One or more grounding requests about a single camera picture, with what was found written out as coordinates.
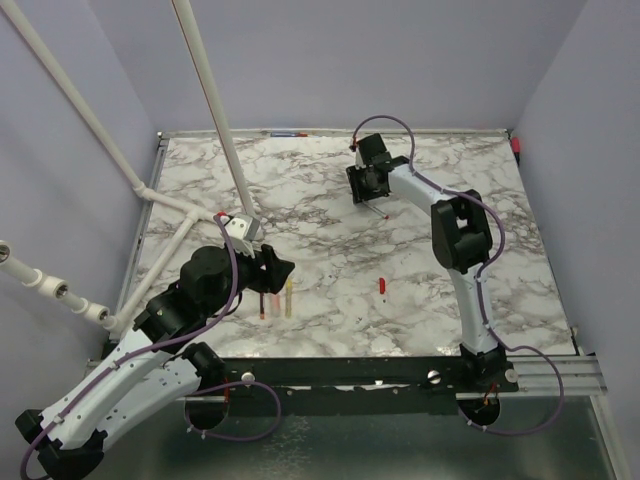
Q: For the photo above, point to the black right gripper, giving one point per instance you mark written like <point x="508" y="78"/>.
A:
<point x="353" y="174"/>

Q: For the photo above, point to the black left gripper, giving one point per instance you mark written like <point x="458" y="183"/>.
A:
<point x="271" y="279"/>

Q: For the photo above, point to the thin silver red pen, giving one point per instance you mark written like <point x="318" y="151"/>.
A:
<point x="376" y="210"/>

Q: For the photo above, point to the pink pencil-shaped marker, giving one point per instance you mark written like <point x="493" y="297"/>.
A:
<point x="275" y="305"/>

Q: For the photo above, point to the yellow highlighter pen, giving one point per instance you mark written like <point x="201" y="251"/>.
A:
<point x="288" y="298"/>

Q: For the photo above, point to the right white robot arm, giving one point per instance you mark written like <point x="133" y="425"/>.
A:
<point x="461" y="242"/>

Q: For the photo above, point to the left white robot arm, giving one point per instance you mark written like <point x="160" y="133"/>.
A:
<point x="158" y="361"/>

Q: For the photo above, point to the blue red marker at edge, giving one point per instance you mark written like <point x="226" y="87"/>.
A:
<point x="288" y="134"/>

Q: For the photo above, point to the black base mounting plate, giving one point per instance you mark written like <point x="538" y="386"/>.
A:
<point x="346" y="386"/>

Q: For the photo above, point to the red black clamp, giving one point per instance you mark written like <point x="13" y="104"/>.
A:
<point x="515" y="146"/>

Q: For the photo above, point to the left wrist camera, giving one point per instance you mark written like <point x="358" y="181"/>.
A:
<point x="244" y="231"/>

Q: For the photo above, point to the aluminium rail frame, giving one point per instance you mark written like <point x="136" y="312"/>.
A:
<point x="580" y="375"/>

